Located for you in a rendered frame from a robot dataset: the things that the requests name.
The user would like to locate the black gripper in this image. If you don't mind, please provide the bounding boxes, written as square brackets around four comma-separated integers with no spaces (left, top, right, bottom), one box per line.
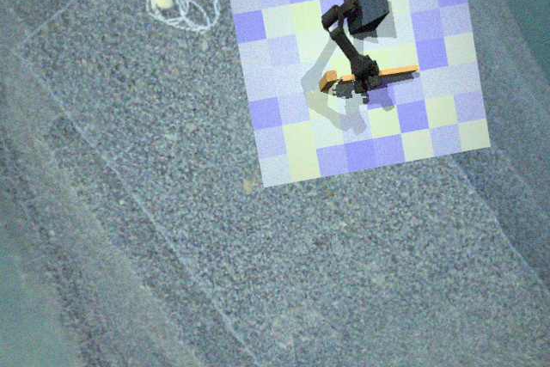
[352,77,368,94]

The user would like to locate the wooden post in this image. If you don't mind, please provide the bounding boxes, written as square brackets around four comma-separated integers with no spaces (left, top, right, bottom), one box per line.
[319,70,338,91]

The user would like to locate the long wooden board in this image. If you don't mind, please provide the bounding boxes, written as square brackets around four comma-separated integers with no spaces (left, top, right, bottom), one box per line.
[336,64,418,85]

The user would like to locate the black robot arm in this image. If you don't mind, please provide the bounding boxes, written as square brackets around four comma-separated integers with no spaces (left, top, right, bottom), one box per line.
[321,0,382,90]

